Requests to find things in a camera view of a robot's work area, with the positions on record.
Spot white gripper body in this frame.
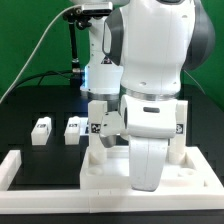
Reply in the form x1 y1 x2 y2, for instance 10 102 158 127
119 94 178 193

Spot white desk top tray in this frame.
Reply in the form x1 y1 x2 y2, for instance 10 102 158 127
79 145 209 194

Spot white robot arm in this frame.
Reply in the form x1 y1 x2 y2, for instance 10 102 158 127
100 0 215 191

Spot fiducial marker sheet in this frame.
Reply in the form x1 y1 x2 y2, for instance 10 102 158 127
80 117 89 136

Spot white U-shaped frame fence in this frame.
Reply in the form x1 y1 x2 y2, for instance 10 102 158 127
0 147 224 214

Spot black cables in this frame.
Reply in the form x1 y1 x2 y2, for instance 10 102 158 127
6 69 74 96

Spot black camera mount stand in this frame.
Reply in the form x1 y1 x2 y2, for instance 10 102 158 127
63 9 91 89

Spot grey camera on stand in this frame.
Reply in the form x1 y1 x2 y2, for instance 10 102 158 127
81 2 113 16

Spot white cable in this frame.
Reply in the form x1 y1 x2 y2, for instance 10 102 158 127
0 3 84 104

